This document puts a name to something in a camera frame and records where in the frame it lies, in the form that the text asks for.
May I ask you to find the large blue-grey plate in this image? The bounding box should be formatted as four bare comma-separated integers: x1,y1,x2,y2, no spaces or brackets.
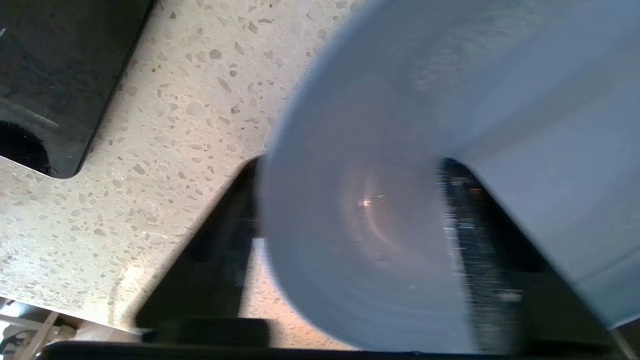
257,0,640,353

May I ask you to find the black induction cooktop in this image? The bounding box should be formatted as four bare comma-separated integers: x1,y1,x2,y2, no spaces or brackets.
0,0,157,180

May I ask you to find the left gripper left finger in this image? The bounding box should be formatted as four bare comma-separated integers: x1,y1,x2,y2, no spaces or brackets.
135,157,263,335

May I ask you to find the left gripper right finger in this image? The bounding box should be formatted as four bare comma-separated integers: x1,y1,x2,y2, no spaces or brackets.
436,157,618,353

